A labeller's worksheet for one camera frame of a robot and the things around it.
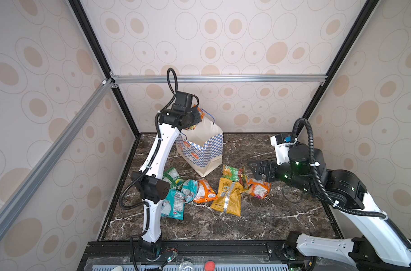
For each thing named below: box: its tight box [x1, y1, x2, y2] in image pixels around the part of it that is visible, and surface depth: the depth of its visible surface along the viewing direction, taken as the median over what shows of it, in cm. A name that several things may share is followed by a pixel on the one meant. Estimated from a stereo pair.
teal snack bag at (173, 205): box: [160, 189, 186, 221], surface depth 86 cm
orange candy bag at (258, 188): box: [246, 177, 272, 199], surface depth 91 cm
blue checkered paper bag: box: [175, 118, 224, 178], surface depth 92 cm
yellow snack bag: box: [210, 177, 245, 217], surface depth 87 cm
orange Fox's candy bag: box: [193, 178, 219, 204], surface depth 87 cm
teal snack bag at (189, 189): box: [181, 178, 199, 204], surface depth 85 cm
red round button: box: [204, 260, 216, 271], surface depth 70 cm
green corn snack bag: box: [222, 163, 246, 186], surface depth 96 cm
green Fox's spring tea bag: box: [162, 166, 186, 191], surface depth 95 cm
